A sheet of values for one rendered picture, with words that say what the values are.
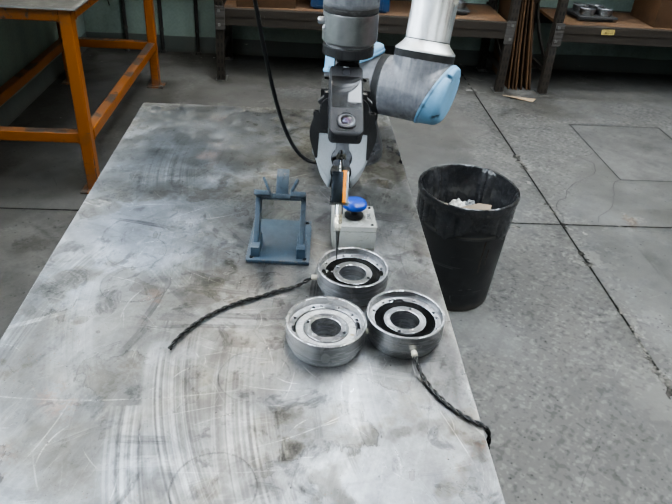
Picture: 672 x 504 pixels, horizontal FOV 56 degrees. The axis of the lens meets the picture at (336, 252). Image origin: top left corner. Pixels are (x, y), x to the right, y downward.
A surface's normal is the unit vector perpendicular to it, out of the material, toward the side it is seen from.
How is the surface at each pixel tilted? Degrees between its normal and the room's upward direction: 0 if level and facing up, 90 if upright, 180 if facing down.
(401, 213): 0
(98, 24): 90
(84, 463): 0
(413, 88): 73
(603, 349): 0
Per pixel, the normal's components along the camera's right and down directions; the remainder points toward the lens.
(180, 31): 0.04, 0.55
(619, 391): 0.06, -0.84
